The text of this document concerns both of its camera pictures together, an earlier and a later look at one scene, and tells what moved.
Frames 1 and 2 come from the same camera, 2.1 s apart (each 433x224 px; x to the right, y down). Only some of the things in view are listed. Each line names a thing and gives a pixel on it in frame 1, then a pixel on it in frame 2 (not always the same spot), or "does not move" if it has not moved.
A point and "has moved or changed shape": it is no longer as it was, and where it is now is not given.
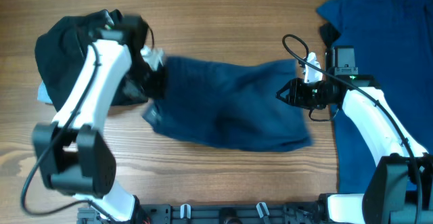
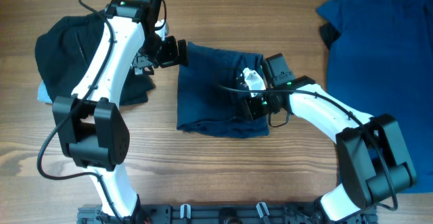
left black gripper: [157, 91] → [172, 52]
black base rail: [284, 213] does not move
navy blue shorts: [231, 105] has moved or changed shape
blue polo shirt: [390, 24] does not move
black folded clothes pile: [61, 46] does not move
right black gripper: [295, 96] → [253, 112]
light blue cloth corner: [43, 95] does not move
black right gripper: [329, 34] does not move
